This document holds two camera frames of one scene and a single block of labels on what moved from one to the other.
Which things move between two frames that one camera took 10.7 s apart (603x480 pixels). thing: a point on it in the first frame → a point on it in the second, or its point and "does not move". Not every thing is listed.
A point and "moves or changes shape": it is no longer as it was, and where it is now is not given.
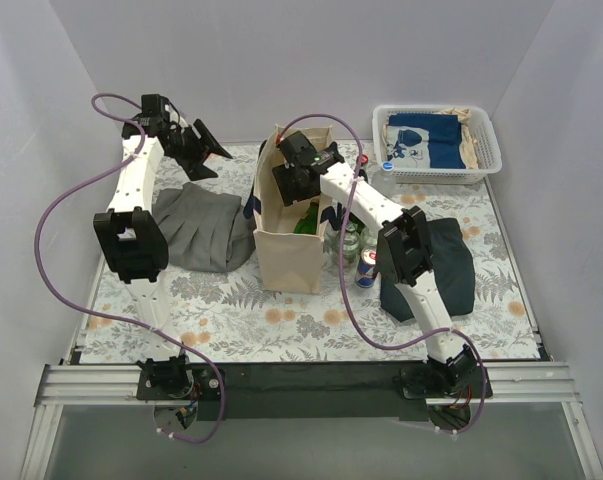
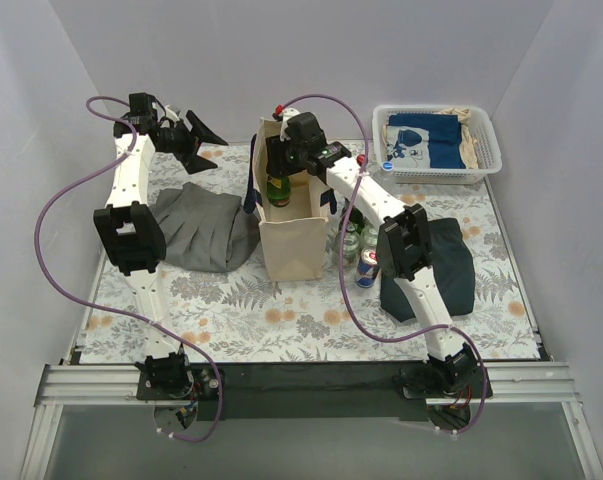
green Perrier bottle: x=308 y=225 moves or changes shape
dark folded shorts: x=452 y=268 does not move
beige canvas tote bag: x=286 y=262 moves or changes shape
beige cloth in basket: x=468 y=142 does not move
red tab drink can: x=367 y=268 does not move
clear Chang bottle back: x=368 y=240 does not move
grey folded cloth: x=205 y=230 does not move
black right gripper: x=285 y=185 → x=274 y=156
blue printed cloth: x=425 y=141 does not move
